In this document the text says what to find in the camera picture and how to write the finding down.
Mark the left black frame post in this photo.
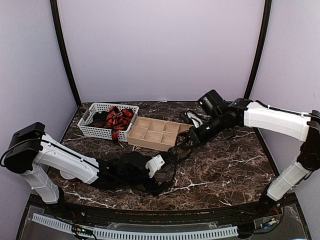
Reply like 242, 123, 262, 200
49, 0, 82, 107

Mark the red black striped tie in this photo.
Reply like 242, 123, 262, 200
106, 106, 134, 145

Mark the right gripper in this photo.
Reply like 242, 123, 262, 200
181, 112, 226, 149

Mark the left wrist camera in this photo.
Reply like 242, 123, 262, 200
117, 151, 151, 179

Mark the white perforated basket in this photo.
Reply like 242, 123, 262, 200
77, 102, 139, 145

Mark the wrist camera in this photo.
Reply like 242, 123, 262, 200
197, 89, 224, 116
117, 151, 151, 179

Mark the black front rail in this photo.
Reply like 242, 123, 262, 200
29, 193, 298, 227

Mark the grey cable duct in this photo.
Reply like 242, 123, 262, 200
31, 213, 239, 240

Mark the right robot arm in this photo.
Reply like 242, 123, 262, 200
188, 98, 320, 217

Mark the right black frame post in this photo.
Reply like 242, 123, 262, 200
243, 0, 272, 99

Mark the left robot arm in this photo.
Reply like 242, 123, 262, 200
0, 122, 175, 218

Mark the black frame post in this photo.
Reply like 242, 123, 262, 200
49, 0, 82, 107
243, 0, 272, 99

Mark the white orange bowl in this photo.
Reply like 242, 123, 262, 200
59, 171, 77, 181

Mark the wooden compartment tray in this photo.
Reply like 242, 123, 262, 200
127, 116, 192, 152

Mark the dark tie in basket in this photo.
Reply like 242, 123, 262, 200
89, 111, 108, 128

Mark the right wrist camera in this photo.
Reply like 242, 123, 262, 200
197, 89, 224, 116

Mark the brown green patterned tie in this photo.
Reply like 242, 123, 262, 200
168, 134, 193, 162

